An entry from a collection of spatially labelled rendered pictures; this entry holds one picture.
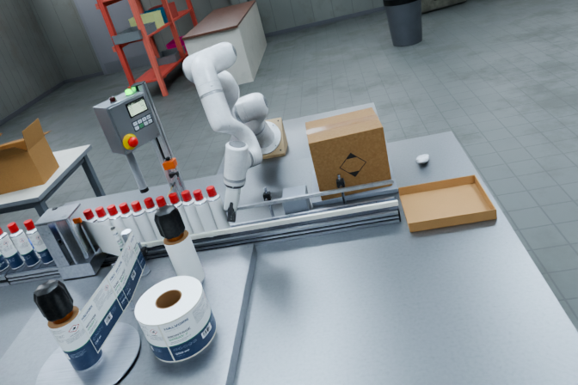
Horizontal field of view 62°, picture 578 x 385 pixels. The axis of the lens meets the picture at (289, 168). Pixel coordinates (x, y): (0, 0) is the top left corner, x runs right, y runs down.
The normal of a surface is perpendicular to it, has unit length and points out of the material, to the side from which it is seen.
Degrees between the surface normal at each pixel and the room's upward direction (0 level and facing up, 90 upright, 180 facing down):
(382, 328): 0
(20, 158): 90
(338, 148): 90
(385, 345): 0
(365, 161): 90
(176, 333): 90
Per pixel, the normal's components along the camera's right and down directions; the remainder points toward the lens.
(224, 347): -0.23, -0.87
